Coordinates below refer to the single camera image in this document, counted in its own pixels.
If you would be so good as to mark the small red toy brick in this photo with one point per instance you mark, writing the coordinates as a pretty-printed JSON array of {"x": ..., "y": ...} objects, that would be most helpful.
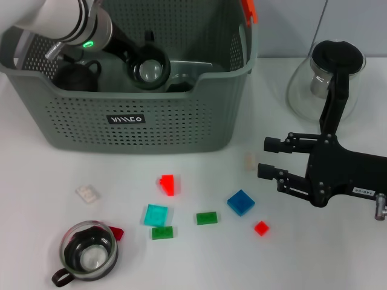
[{"x": 262, "y": 228}]

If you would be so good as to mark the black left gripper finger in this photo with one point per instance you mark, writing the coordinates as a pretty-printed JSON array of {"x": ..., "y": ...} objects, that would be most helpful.
[{"x": 130, "y": 59}]

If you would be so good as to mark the red sloped toy brick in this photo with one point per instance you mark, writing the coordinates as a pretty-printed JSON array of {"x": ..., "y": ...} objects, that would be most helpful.
[{"x": 167, "y": 185}]

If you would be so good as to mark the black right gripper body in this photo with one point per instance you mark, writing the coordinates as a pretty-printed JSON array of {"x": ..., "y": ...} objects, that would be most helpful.
[{"x": 341, "y": 172}]

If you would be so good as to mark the grey perforated plastic storage bin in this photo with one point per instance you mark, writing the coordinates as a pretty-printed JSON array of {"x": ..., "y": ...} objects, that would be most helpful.
[{"x": 166, "y": 127}]

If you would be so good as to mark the glass teacup black holder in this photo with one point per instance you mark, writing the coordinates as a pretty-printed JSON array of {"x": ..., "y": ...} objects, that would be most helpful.
[
  {"x": 87, "y": 253},
  {"x": 149, "y": 71},
  {"x": 180, "y": 84}
]

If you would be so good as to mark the blue square toy plate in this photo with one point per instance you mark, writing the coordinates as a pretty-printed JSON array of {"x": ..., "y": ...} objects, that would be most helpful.
[{"x": 241, "y": 203}]

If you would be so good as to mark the dark red long toy brick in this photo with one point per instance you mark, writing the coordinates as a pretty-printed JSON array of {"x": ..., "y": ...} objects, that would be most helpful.
[{"x": 118, "y": 233}]

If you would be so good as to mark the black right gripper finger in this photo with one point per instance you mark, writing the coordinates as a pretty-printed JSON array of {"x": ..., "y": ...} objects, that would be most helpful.
[
  {"x": 267, "y": 171},
  {"x": 275, "y": 145}
]

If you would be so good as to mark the white toy brick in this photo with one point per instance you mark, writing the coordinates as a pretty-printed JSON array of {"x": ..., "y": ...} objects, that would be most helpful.
[
  {"x": 87, "y": 193},
  {"x": 249, "y": 160}
]

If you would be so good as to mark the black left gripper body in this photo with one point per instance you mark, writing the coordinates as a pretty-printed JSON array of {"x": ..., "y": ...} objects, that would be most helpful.
[{"x": 121, "y": 42}]

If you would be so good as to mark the cyan square toy plate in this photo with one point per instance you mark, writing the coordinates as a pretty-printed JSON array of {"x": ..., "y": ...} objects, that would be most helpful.
[{"x": 154, "y": 215}]

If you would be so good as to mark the dark clay teapot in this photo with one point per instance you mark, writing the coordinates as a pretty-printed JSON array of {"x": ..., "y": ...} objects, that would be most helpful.
[{"x": 75, "y": 80}]

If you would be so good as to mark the green toy brick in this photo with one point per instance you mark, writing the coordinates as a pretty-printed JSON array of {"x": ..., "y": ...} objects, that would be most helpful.
[
  {"x": 162, "y": 232},
  {"x": 206, "y": 218}
]

